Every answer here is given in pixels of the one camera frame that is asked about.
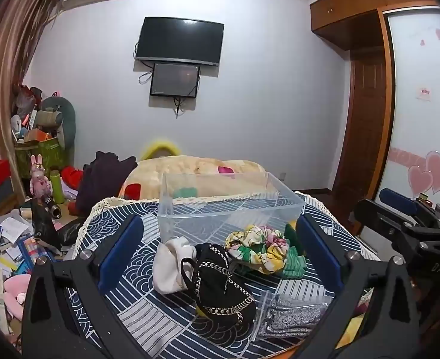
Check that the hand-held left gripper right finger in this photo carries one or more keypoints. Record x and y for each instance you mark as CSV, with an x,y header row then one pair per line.
x,y
319,255

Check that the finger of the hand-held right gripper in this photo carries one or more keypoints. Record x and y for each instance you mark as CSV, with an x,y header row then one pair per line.
x,y
397,199
373,214

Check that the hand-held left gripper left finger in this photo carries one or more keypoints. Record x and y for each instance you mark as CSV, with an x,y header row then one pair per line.
x,y
124,247

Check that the green knitted cloth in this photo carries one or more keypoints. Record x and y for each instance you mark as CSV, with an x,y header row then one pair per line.
x,y
294,266

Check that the white cloth pouch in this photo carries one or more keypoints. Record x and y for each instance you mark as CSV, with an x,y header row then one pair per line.
x,y
169,269

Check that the silver glitter pouch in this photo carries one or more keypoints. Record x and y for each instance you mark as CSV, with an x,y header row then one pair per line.
x,y
291,314

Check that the floral fabric scrunchie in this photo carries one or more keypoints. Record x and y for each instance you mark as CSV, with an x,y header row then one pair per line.
x,y
253,248

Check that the clear plastic storage box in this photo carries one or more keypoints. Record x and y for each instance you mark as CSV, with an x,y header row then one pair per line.
x,y
212,209

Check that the dark clothing pile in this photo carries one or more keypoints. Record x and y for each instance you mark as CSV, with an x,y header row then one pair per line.
x,y
103,183

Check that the blue wave pattern tablecloth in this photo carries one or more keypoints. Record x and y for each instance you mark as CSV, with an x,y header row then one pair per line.
x,y
148,318

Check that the brown wooden door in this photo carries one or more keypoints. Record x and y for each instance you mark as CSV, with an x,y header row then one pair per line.
x,y
366,127

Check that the white wardrobe door pink hearts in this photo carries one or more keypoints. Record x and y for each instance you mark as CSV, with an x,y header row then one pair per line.
x,y
418,119

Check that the black plastic bag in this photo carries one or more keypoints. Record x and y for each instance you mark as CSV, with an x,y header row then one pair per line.
x,y
44,224

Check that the red cloth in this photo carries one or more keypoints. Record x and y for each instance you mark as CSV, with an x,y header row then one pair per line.
x,y
72,177

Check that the green bottle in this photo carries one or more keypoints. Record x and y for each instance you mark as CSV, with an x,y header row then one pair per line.
x,y
57,189

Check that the large tan plush toy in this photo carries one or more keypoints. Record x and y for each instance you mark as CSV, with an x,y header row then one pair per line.
x,y
190,172

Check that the yellow round object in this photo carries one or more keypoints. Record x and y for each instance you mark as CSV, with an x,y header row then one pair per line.
x,y
158,147

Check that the pink rabbit toy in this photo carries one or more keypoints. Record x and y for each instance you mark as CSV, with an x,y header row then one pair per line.
x,y
39,183

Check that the pile of papers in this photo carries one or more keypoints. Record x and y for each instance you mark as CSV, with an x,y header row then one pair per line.
x,y
14,239

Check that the pink plush toy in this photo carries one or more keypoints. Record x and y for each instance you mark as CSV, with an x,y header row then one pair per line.
x,y
14,293

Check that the green cardboard box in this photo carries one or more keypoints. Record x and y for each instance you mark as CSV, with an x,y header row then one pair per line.
x,y
44,157

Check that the grey plush pillow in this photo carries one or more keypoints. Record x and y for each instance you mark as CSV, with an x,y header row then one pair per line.
x,y
66,127

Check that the wooden overhead cabinet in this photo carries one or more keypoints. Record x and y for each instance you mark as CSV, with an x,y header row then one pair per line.
x,y
354,11

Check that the striped brown curtain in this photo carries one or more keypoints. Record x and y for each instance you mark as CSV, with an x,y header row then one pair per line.
x,y
6,67

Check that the small black wall monitor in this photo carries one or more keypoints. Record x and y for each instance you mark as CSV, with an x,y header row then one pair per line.
x,y
175,80

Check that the wall mounted black television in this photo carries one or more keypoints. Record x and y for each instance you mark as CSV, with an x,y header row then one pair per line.
x,y
180,41

